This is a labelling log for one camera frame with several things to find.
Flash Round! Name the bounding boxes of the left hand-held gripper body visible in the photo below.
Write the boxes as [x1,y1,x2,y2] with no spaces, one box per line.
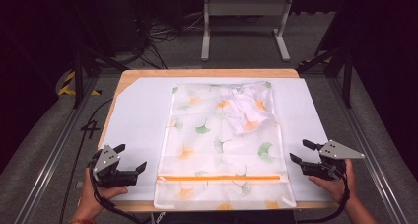
[90,144,139,189]

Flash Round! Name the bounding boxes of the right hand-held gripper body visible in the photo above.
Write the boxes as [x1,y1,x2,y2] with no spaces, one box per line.
[302,139,366,182]

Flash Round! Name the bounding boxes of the leaf print mesh laundry bag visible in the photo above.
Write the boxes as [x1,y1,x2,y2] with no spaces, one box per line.
[153,80,297,211]

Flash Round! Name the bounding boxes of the white garment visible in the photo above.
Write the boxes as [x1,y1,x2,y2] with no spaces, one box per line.
[219,84,278,136]

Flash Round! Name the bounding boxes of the person's left hand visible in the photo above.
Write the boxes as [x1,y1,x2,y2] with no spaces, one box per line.
[73,167,129,221]

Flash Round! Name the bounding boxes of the person's right hand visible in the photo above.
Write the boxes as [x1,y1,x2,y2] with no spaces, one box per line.
[308,159,358,205]

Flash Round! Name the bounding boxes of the white paper sheet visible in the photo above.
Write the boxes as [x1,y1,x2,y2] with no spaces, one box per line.
[99,76,333,204]

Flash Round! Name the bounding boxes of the black metal stand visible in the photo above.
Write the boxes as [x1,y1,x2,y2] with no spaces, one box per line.
[72,45,130,110]
[296,45,355,110]

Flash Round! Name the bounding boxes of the yellow black hazard tape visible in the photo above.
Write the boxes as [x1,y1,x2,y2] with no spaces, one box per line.
[57,70,103,97]

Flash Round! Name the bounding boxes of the thin black floor cable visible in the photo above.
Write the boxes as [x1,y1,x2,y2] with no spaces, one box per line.
[58,98,114,224]

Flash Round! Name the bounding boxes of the aluminium rail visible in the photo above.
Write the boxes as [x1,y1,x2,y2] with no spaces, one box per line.
[327,75,410,224]
[13,75,101,224]

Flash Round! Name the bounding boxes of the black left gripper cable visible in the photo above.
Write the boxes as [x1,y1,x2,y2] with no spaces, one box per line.
[87,163,153,224]

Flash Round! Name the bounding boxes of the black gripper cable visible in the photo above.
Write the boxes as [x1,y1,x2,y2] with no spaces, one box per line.
[87,163,153,224]
[295,171,351,224]

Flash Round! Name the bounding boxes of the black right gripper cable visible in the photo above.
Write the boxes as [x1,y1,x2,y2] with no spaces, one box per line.
[295,171,351,224]

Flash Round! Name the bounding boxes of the tangle of floor cables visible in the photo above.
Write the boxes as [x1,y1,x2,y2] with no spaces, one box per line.
[129,11,205,70]

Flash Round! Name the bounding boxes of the white metal stand frame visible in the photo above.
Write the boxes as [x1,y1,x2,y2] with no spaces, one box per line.
[200,0,295,62]

